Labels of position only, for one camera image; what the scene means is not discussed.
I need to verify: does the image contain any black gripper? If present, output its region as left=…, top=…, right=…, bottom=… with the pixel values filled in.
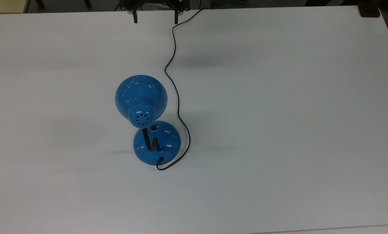
left=119, top=0, right=190, bottom=25

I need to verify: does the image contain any blue desk lamp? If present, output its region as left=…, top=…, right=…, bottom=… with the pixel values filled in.
left=115, top=75, right=181, bottom=165

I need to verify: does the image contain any yellow wooden desk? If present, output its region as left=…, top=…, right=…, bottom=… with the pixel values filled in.
left=0, top=0, right=31, bottom=14

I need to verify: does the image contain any black lamp power cable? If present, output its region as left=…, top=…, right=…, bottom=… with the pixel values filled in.
left=156, top=7, right=209, bottom=171

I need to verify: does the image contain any black table clamp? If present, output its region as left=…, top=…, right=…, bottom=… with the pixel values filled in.
left=359, top=6, right=381, bottom=18

